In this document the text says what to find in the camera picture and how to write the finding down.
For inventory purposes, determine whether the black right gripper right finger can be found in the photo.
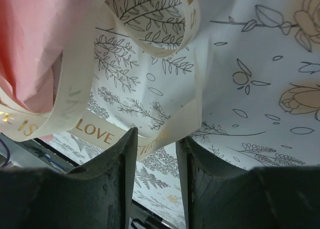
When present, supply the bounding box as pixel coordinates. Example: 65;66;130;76
176;137;320;229

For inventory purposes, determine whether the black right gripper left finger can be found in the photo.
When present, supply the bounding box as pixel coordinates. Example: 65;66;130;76
0;128;138;229

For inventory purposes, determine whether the cream ribbon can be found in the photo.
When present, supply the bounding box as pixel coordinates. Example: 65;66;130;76
0;0;202;161

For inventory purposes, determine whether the pink wrapping paper sheet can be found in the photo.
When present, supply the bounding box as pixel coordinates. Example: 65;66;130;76
0;0;101;141

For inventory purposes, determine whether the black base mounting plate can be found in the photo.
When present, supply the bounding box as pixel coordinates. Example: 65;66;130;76
0;133;186;229

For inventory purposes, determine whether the floral patterned table mat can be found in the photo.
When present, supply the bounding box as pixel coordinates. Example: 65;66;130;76
47;0;320;229

